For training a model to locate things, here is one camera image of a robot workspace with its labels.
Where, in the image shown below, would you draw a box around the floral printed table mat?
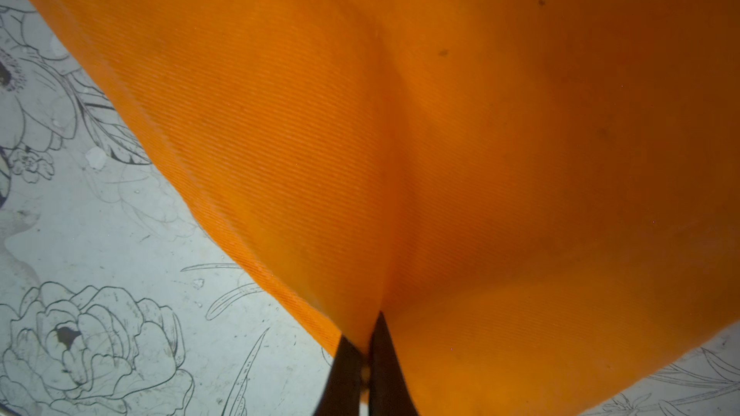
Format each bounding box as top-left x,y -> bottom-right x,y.
0,0 -> 740,416

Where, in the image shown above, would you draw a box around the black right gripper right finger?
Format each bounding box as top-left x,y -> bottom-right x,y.
368,313 -> 419,416

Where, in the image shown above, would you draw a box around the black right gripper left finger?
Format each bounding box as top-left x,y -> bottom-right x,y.
313,336 -> 365,416

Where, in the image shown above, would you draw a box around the orange long pants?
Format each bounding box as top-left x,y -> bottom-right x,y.
30,0 -> 739,415

